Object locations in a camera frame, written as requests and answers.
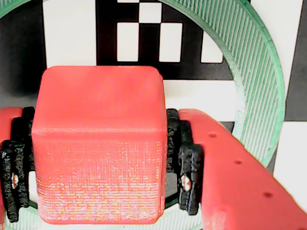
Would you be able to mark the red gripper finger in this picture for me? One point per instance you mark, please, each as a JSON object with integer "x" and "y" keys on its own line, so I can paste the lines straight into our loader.
{"x": 239, "y": 187}
{"x": 14, "y": 153}

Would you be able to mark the red cube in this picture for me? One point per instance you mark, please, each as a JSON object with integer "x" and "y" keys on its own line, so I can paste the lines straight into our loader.
{"x": 100, "y": 143}

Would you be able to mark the black white marker mat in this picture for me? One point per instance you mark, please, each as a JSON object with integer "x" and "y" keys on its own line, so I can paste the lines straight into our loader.
{"x": 72, "y": 36}

